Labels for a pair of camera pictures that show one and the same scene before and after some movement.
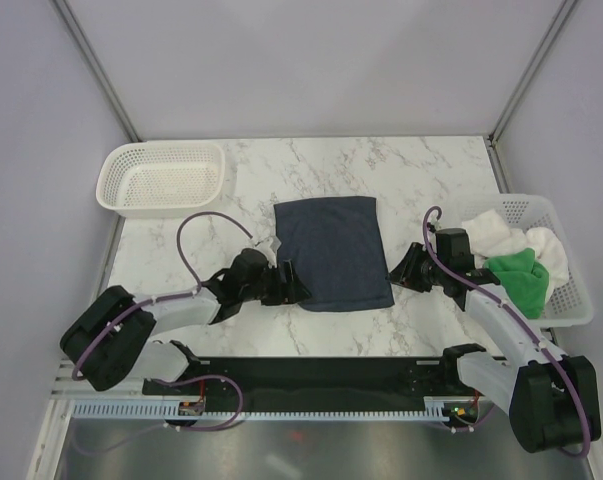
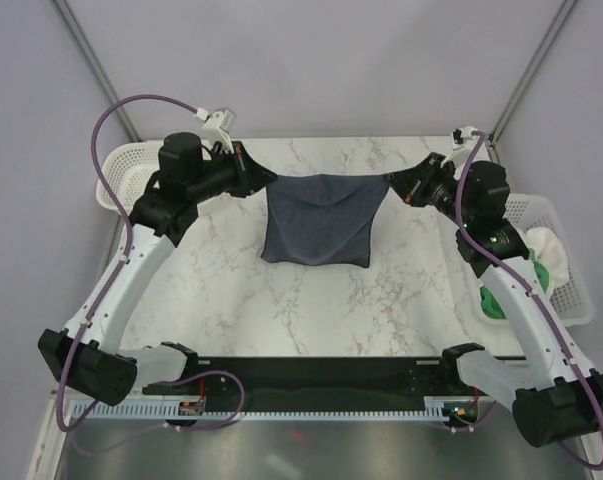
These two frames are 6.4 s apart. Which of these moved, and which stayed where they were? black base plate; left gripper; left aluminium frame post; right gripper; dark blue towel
Moved: right gripper; dark blue towel; left gripper
Stayed: black base plate; left aluminium frame post
